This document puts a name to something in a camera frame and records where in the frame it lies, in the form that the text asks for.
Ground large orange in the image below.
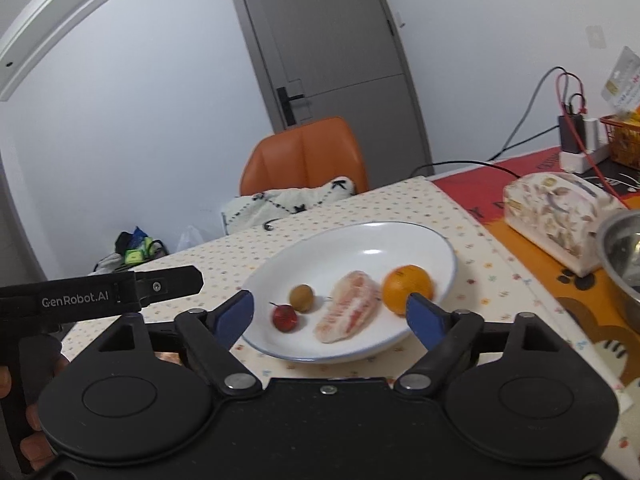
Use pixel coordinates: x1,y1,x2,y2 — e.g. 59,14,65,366
382,264,435,316

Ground red crabapple with stem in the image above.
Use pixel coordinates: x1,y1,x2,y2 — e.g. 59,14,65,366
271,304,298,333

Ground peeled pomelo segment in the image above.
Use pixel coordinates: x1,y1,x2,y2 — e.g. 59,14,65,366
314,271,381,344

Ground brown-green kiwi fruit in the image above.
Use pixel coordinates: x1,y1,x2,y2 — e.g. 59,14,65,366
288,284,314,313

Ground person's left hand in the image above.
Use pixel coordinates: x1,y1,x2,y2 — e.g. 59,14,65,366
1,356,68,479

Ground white plastic bag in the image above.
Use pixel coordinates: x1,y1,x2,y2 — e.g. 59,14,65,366
176,226,205,252

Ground black metal shelf rack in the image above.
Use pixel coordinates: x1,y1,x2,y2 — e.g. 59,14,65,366
92,226,169,274

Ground white plate blue rim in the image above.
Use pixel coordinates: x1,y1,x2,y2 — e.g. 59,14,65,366
243,221,458,364

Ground white black-patterned cushion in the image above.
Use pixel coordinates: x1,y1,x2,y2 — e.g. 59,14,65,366
222,177,357,235

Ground red orange cat tablecloth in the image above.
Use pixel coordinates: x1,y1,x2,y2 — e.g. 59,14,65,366
435,148,639,392

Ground floral ceramic tissue box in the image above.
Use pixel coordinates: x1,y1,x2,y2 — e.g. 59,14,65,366
502,172,625,278

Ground stainless steel bowl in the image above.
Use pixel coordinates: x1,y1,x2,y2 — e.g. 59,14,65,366
596,209,640,333

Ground orange leather chair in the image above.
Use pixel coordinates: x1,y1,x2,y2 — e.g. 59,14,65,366
240,117,369,196

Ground white power strip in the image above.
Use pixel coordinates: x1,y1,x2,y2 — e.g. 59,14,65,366
559,118,610,174

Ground black charger adapter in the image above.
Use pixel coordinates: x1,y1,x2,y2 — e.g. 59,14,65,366
558,114,586,154

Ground orange woven basket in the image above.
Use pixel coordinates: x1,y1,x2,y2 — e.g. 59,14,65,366
600,115,640,170

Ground snack package bag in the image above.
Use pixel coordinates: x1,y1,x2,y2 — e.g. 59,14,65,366
601,47,640,116

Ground grey door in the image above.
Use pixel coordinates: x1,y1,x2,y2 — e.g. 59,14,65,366
233,0,431,188

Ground black power cable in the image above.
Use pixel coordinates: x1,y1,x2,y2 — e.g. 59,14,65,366
409,65,569,181

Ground black door handle lock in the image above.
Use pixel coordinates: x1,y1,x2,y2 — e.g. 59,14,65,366
276,87,306,127

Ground red cable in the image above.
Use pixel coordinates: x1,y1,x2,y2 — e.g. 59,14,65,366
555,71,632,208

